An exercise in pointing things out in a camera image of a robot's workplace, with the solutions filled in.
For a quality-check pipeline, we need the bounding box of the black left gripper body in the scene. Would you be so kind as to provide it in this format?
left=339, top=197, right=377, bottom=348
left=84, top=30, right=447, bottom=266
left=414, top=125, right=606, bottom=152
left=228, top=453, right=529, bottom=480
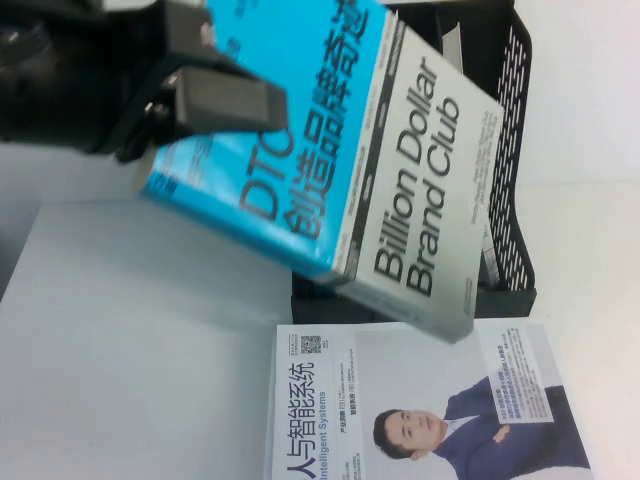
left=0, top=14, right=179, bottom=164

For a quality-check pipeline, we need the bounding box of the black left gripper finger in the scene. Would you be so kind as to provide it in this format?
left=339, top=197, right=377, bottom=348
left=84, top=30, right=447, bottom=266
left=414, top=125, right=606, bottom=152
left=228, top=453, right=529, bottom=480
left=163, top=0, right=251, bottom=81
left=172, top=67, right=290, bottom=139

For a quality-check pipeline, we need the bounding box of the blue and grey DTC book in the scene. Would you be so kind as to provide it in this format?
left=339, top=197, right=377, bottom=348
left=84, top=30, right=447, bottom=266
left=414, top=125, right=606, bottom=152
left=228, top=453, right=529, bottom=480
left=132, top=0, right=506, bottom=346

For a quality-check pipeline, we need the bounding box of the white book with grey spine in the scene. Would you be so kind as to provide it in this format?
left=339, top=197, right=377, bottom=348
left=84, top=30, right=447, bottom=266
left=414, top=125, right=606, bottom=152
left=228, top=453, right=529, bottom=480
left=442, top=27, right=501, bottom=290

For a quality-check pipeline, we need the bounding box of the black plastic book stand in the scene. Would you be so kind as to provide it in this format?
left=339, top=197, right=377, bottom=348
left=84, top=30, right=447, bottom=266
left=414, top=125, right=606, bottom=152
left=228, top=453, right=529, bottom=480
left=289, top=0, right=539, bottom=324

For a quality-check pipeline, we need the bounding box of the magazine with man on cover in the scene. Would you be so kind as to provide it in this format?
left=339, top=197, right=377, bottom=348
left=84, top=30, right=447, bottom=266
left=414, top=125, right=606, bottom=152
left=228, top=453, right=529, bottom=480
left=263, top=322, right=594, bottom=480

